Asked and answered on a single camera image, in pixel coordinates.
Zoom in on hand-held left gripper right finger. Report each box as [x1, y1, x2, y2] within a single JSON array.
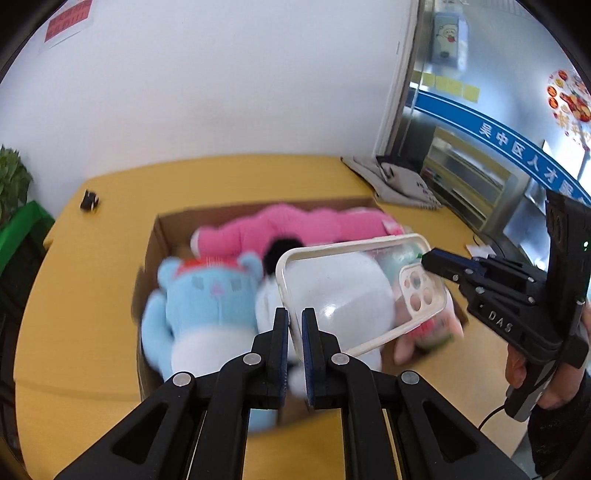
[[301, 307, 532, 480]]

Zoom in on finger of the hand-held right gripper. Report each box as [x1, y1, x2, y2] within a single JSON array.
[[466, 258, 544, 297], [421, 248, 537, 311]]

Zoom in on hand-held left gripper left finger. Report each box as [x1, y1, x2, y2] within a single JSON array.
[[54, 307, 291, 480]]

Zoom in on green plush toy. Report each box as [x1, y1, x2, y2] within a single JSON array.
[[379, 242, 426, 296]]

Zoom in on white plush toy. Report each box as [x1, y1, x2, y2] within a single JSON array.
[[255, 251, 394, 398]]

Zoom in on clear phone case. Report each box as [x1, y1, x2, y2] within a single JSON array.
[[276, 234, 451, 359]]

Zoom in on small peach plush toy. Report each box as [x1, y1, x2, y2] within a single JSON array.
[[392, 295, 467, 366]]

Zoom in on light blue plush toy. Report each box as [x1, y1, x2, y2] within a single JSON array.
[[141, 251, 283, 433]]

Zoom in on large pink plush toy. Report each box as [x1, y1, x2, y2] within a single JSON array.
[[190, 204, 407, 267]]

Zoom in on large cardboard box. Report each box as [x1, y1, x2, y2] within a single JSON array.
[[131, 198, 470, 428]]

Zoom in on person's right forearm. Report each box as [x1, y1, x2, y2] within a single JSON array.
[[529, 364, 591, 479]]

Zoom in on person's right hand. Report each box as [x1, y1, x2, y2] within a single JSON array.
[[505, 302, 591, 411]]

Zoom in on grey cloth bag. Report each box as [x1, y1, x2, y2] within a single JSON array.
[[342, 154, 445, 214]]

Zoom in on yellow metal shelf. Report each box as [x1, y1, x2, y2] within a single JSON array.
[[422, 127, 528, 232]]

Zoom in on blue glass banner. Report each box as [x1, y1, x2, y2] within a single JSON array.
[[413, 88, 591, 209]]

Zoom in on red window decoration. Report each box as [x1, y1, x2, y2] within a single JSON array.
[[547, 69, 591, 151]]

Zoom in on cartoon poster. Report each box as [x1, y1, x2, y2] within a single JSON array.
[[431, 11, 470, 71]]

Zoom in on green bench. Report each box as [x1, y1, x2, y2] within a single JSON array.
[[0, 200, 56, 260]]

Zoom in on large potted plant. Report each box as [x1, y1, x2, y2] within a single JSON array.
[[0, 145, 34, 223]]

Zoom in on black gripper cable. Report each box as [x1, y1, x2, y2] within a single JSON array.
[[478, 405, 509, 431]]

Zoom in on grey door frame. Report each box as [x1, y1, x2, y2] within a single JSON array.
[[374, 0, 435, 158]]

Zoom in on red wall notice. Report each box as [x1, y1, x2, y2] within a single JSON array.
[[44, 0, 94, 45]]

